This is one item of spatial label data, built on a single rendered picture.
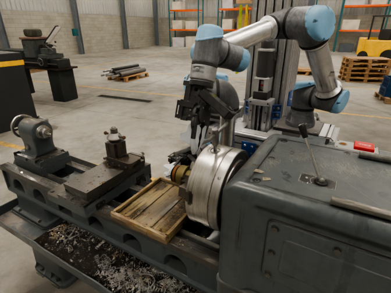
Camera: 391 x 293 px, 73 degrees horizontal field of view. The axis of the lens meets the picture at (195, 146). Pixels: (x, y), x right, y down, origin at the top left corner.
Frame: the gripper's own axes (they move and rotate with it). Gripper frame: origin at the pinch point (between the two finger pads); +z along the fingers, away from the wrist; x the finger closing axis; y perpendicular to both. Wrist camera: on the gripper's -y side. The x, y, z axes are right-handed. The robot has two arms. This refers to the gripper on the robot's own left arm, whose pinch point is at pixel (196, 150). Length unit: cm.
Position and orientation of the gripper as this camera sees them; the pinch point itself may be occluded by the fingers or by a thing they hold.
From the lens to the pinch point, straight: 77.9
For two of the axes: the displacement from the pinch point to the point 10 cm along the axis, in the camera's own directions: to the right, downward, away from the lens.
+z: -1.7, 9.8, 1.3
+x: -4.7, 0.4, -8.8
